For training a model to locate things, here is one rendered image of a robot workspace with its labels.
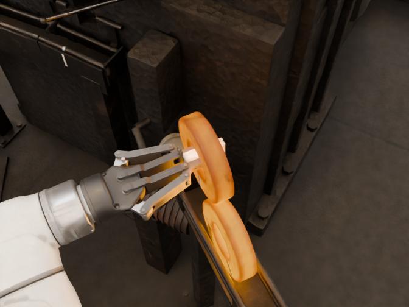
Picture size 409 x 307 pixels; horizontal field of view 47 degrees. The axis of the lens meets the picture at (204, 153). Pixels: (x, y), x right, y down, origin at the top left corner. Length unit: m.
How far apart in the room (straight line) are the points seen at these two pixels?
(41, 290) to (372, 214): 1.29
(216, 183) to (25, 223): 0.28
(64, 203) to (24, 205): 0.06
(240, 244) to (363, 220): 1.01
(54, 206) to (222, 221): 0.26
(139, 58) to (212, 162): 0.36
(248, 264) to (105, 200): 0.26
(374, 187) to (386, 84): 0.52
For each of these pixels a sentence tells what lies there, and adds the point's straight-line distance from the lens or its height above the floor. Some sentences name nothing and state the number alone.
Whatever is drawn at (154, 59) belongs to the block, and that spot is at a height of 0.80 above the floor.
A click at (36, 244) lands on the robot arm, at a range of 0.72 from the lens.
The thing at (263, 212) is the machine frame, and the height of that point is 0.09.
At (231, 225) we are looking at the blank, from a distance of 0.78.
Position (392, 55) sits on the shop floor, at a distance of 2.29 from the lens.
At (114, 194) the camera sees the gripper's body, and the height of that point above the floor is 0.86.
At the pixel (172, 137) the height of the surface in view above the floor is 0.69.
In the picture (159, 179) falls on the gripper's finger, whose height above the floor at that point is 0.86.
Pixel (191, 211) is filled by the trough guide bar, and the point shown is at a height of 0.68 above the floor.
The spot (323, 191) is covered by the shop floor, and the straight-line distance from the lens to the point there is 1.76.
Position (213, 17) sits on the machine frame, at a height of 0.87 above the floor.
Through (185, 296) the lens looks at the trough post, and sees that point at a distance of 1.55.
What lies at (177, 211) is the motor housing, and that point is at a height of 0.52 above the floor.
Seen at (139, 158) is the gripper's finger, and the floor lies 0.85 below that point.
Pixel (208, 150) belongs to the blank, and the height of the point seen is 0.91.
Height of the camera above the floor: 1.49
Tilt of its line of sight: 56 degrees down
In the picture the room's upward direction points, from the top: straight up
